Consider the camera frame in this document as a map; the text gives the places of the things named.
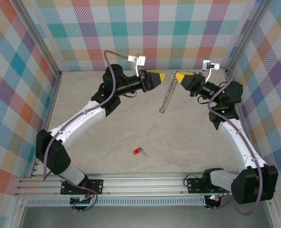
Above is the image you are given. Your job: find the aluminium frame leg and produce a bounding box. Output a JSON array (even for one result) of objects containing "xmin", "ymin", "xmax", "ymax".
[
  {"xmin": 10, "ymin": 196, "xmax": 28, "ymax": 228},
  {"xmin": 265, "ymin": 193, "xmax": 281, "ymax": 228}
]

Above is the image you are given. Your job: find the white camera bracket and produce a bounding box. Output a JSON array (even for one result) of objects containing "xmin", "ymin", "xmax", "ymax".
[
  {"xmin": 204, "ymin": 63, "xmax": 221, "ymax": 83},
  {"xmin": 128, "ymin": 55, "xmax": 142, "ymax": 77}
]

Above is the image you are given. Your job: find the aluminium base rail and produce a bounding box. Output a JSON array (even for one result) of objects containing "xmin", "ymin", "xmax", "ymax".
[{"xmin": 14, "ymin": 171, "xmax": 278, "ymax": 198}]

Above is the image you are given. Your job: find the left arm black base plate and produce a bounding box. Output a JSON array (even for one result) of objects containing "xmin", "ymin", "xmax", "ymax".
[{"xmin": 60, "ymin": 178, "xmax": 104, "ymax": 196}]

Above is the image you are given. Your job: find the aluminium corner post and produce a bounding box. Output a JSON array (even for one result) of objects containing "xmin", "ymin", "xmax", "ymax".
[
  {"xmin": 223, "ymin": 0, "xmax": 273, "ymax": 76},
  {"xmin": 13, "ymin": 0, "xmax": 63, "ymax": 78}
]

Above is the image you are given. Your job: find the white slotted cable duct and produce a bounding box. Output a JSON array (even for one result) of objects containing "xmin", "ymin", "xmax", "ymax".
[{"xmin": 26, "ymin": 196, "xmax": 207, "ymax": 207}]

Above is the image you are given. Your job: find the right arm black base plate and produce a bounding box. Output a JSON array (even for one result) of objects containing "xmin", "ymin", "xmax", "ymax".
[{"xmin": 186, "ymin": 177, "xmax": 231, "ymax": 194}]

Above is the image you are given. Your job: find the left white camera bracket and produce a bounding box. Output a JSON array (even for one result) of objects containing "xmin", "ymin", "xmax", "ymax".
[{"xmin": 128, "ymin": 55, "xmax": 142, "ymax": 77}]

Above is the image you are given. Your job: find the red-capped key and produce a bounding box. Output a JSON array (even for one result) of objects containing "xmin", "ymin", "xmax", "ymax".
[{"xmin": 132, "ymin": 147, "xmax": 147, "ymax": 157}]

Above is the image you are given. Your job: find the right white camera bracket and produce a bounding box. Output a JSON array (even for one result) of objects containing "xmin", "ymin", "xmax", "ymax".
[{"xmin": 204, "ymin": 63, "xmax": 221, "ymax": 83}]

